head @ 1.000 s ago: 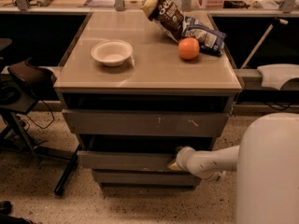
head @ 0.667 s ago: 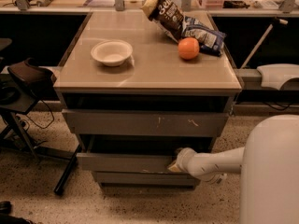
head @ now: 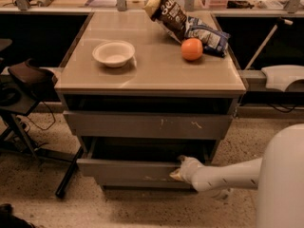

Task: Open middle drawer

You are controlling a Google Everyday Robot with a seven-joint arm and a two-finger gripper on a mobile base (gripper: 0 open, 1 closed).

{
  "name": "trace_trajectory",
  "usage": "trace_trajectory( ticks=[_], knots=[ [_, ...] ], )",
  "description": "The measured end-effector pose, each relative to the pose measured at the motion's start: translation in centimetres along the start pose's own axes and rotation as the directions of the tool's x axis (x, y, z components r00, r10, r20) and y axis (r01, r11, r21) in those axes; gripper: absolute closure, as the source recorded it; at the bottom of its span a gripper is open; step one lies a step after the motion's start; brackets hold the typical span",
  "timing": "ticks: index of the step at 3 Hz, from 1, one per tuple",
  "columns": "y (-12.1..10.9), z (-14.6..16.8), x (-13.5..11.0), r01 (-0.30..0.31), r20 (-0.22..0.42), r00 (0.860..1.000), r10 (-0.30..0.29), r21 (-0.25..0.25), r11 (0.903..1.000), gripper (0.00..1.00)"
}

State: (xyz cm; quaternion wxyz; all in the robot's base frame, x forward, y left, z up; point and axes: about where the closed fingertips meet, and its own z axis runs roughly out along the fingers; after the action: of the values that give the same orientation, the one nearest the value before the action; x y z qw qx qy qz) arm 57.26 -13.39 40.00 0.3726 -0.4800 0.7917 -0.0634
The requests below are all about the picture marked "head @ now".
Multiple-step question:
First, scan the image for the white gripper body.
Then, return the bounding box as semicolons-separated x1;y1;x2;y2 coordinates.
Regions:
180;157;203;184

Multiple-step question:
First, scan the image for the grey drawer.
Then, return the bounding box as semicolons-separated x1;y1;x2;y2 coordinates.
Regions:
77;137;218;183
64;111;232;140
99;181;191;189

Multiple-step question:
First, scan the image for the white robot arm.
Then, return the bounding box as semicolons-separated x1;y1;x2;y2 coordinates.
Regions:
170;123;304;228

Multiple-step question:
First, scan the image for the grey bottom drawer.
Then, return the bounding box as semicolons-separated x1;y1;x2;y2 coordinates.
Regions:
99;181;191;189

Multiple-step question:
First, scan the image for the grey three-drawer cabinet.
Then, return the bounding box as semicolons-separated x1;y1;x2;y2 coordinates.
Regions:
54;9;247;195

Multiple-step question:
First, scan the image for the grey top drawer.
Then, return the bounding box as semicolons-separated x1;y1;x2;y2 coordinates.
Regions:
64;111;232;140

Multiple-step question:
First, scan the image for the orange fruit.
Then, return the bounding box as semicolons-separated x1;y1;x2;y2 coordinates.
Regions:
180;38;203;61

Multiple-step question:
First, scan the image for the blue white snack bag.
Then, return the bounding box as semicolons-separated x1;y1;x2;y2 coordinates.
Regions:
184;16;230;58

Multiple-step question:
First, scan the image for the white paper bowl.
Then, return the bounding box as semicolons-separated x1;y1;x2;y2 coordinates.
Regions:
92;41;135;68

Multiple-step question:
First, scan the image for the white curved shell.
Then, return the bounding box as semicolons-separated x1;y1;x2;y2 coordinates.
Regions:
261;65;304;92

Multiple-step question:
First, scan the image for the brown chip bag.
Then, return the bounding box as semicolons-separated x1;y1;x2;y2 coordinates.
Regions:
143;0;187;43

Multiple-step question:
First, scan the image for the brown padded device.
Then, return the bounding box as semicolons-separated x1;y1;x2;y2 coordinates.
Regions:
8;60;56;99

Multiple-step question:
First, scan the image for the dark trouser leg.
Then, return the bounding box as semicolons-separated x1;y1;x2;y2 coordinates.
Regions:
0;203;36;228

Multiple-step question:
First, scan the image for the black cable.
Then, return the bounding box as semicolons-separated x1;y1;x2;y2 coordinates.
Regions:
26;92;57;132

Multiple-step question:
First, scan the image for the white stick with handle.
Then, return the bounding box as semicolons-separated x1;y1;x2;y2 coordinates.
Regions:
245;17;294;70

